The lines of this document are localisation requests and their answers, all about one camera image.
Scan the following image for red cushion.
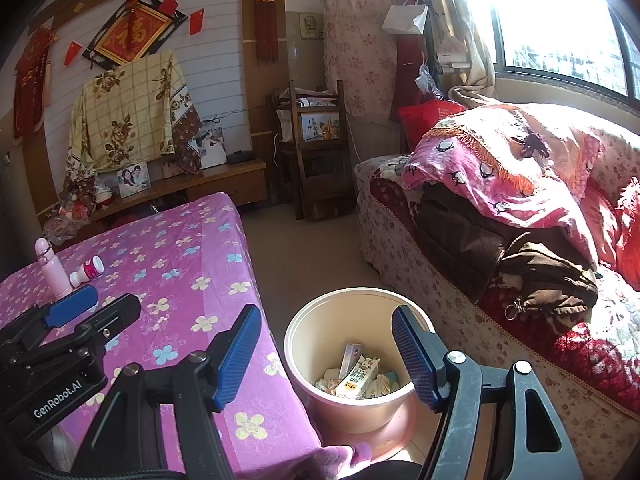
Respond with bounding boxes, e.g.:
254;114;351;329
397;100;466;151

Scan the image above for floral sofa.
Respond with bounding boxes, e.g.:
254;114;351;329
354;102;640;476

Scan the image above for brown jacket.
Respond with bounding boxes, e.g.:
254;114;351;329
417;182;601;331

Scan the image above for wooden chair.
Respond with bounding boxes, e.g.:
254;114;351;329
265;80;358;221

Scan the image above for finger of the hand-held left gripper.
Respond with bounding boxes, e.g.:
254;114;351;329
0;284;99;352
75;292;143;354

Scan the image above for window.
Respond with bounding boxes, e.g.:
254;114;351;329
492;0;640;106

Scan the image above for red hanging banner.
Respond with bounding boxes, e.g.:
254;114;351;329
12;27;58;141

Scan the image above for wedding photo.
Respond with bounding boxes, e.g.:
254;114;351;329
192;127;226;168

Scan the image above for cream round bin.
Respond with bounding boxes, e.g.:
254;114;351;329
284;287;437;436

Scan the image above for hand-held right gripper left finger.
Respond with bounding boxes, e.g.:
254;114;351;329
85;304;263;480

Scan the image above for white and blue box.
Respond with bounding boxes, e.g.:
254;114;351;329
339;342;363;381

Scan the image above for couple photo frame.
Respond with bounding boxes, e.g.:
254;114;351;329
116;161;151;198

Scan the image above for pink floral tablecloth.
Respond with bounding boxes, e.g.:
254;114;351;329
0;191;373;480

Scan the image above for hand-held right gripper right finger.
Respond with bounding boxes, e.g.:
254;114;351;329
391;305;583;480

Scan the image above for pink fringed blanket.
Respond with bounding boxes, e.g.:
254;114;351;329
400;105;608;268

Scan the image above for white yogurt bottle pink label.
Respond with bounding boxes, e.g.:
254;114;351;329
69;255;105;288

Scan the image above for framed red and gold picture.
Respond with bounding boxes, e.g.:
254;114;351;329
82;0;188;71

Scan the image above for framed painting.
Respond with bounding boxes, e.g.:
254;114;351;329
300;112;343;142

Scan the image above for wooden cabinet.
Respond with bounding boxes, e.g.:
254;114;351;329
42;157;268;246

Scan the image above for yellow floral cloth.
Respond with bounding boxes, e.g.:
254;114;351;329
62;50;203;196

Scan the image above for beige curtain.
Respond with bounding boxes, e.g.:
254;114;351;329
415;0;496;106

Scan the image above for medicine blister strip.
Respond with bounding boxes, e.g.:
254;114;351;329
334;355;382;401

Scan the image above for white paper bag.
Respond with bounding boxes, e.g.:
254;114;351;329
381;4;430;36

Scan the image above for clear plastic bags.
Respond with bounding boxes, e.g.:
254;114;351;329
42;200;93;246

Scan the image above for red knot decoration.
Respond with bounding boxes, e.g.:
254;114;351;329
229;0;296;63

